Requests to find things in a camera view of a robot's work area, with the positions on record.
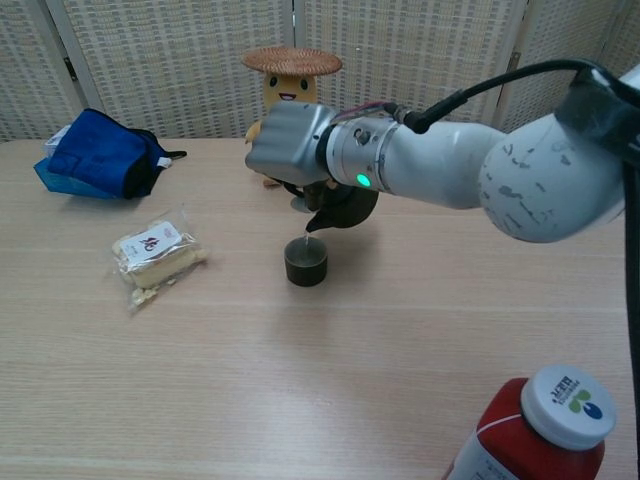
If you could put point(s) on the black teapot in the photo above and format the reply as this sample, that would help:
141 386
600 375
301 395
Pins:
350 212

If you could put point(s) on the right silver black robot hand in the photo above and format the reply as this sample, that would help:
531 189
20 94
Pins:
290 145

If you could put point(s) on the light blue box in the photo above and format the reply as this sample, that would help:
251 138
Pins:
55 182

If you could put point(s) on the small dark green cup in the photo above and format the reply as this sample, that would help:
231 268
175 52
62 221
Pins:
306 272

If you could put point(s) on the woven folding screen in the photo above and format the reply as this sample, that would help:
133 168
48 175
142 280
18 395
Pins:
175 60

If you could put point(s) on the blue fabric bag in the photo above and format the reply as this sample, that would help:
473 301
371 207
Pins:
95 150

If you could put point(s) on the yellow plush toy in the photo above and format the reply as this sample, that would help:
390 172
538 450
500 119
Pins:
290 90

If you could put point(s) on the red bottle with white cap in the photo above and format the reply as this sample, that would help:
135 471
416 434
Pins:
505 440

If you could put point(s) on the clear snack packet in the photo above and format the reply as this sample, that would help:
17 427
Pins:
150 260

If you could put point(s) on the woven rattan round hat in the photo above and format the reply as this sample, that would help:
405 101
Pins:
292 61

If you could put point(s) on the white paper packet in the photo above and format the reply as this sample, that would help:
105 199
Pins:
56 140

